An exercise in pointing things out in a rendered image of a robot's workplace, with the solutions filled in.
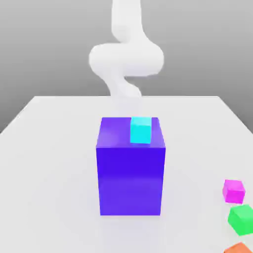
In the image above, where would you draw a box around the small green cube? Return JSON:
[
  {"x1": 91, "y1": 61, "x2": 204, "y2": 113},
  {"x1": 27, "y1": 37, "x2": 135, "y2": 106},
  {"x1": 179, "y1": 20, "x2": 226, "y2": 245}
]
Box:
[{"x1": 227, "y1": 204, "x2": 253, "y2": 237}]

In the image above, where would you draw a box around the large purple box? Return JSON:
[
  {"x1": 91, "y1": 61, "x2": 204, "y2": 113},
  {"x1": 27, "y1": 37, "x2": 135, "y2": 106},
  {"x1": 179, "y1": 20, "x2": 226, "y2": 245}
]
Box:
[{"x1": 95, "y1": 117, "x2": 166, "y2": 216}]

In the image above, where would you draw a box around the small cyan cube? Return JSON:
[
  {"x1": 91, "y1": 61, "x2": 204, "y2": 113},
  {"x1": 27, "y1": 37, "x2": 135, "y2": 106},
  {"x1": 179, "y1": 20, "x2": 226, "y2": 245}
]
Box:
[{"x1": 129, "y1": 116, "x2": 152, "y2": 144}]

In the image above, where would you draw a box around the small magenta cube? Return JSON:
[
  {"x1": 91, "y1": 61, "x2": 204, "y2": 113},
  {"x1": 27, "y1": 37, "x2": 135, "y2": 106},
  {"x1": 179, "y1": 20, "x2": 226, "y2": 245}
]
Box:
[{"x1": 222, "y1": 179, "x2": 246, "y2": 205}]

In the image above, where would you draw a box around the small orange cube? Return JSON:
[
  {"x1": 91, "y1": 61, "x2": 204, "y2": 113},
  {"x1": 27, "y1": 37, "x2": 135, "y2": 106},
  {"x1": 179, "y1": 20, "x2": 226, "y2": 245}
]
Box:
[{"x1": 223, "y1": 242, "x2": 253, "y2": 253}]

